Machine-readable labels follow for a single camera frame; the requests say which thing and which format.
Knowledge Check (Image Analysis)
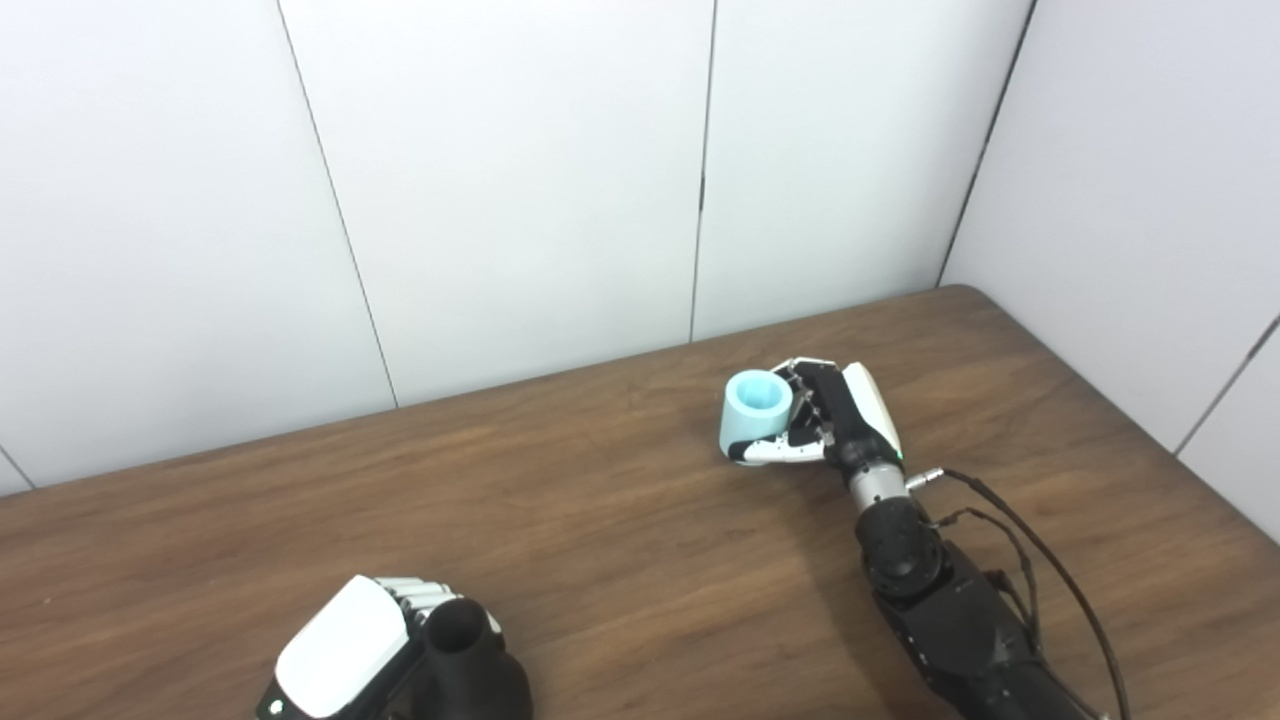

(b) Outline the light-blue short hose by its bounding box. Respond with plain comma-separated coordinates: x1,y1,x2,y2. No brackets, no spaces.
719,369,795,462

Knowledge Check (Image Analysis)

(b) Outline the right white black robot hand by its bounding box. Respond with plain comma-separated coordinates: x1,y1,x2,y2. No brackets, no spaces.
728,358,907,477

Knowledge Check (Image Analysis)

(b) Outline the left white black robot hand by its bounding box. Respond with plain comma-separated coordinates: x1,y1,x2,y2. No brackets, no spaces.
254,574,503,720

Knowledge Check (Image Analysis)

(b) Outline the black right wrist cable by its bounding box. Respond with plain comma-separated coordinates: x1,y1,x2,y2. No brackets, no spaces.
904,465,1132,720

